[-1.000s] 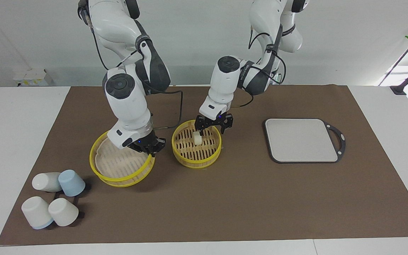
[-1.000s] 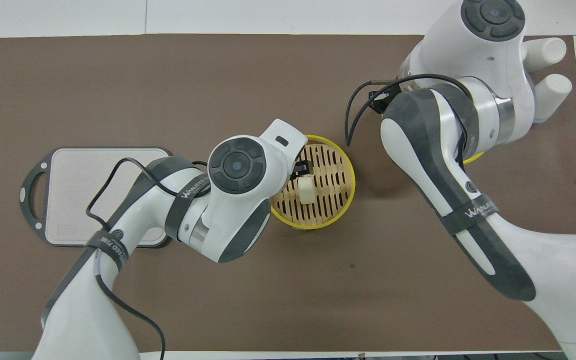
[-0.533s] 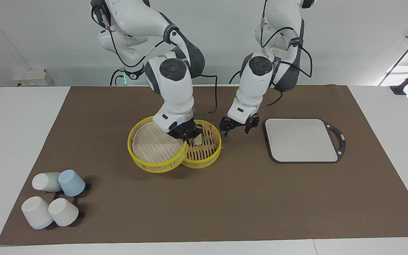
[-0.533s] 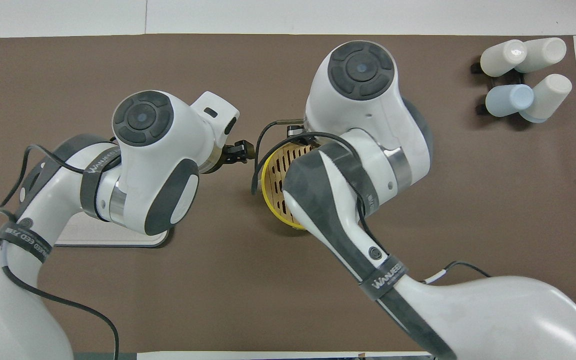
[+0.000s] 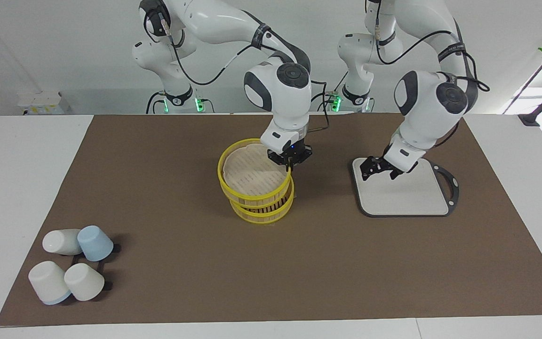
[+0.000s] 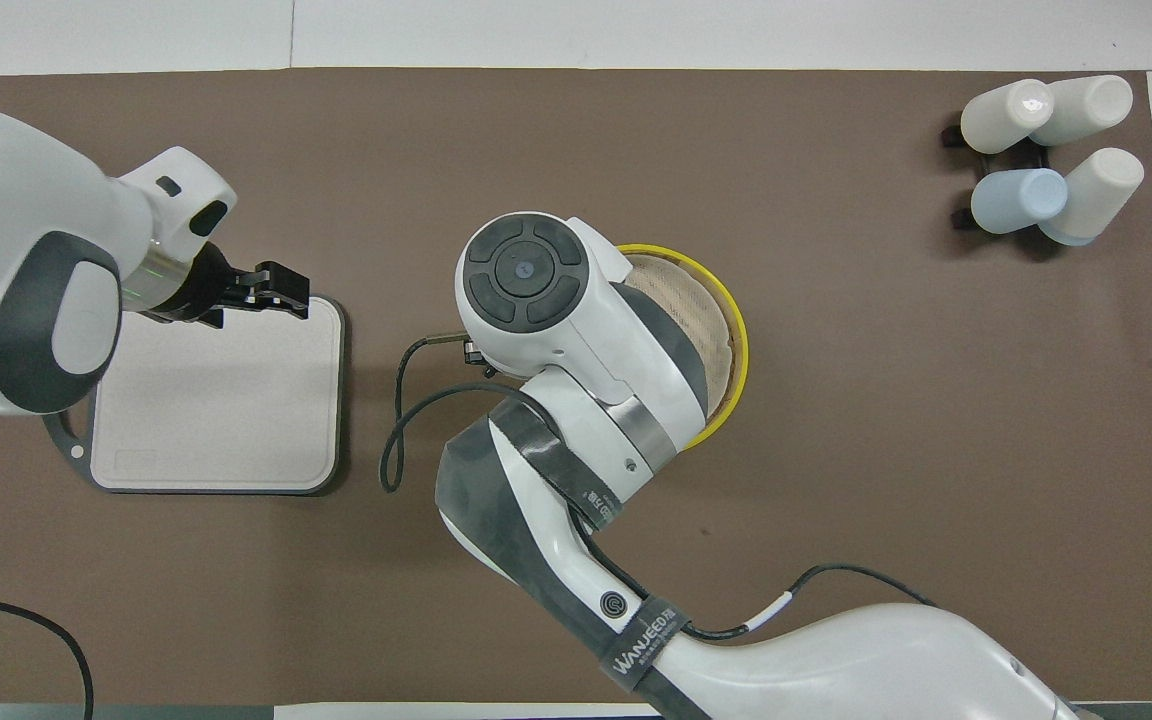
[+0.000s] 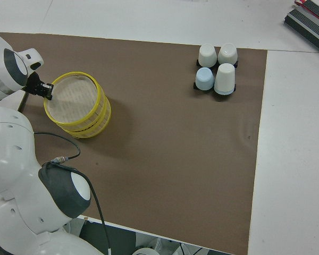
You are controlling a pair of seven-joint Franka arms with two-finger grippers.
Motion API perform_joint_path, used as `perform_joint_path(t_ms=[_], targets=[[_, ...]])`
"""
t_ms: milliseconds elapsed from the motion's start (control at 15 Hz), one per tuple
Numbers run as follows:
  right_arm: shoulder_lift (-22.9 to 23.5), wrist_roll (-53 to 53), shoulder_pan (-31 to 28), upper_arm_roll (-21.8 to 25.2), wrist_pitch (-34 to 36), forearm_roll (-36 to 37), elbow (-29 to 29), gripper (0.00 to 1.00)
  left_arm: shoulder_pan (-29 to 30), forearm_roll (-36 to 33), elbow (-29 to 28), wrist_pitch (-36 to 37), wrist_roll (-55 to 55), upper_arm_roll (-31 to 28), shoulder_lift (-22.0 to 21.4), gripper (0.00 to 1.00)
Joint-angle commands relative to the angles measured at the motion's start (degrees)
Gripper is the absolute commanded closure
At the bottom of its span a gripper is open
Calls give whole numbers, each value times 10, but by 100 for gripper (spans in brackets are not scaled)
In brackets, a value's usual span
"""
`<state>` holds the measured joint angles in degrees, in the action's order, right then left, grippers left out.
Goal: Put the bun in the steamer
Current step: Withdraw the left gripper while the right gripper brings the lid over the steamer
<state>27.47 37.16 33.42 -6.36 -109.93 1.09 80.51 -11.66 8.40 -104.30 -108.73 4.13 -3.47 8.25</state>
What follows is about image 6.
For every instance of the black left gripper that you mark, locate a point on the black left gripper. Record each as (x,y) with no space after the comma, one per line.
(216,290)

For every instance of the yellow woven steamer lid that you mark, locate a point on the yellow woven steamer lid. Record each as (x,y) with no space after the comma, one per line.
(711,310)

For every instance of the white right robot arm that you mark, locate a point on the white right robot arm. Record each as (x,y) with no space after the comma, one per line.
(576,350)

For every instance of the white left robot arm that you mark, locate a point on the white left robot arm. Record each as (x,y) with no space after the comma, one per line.
(16,230)

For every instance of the brown table mat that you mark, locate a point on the brown table mat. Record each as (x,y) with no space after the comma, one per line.
(936,450)

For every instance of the white plastic cup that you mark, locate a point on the white plastic cup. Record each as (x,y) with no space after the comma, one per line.
(1091,105)
(1001,120)
(1101,195)

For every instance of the light blue plastic cup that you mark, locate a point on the light blue plastic cup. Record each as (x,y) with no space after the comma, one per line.
(1016,200)

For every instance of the black cup rack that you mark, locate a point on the black cup rack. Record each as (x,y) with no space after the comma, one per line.
(1026,157)

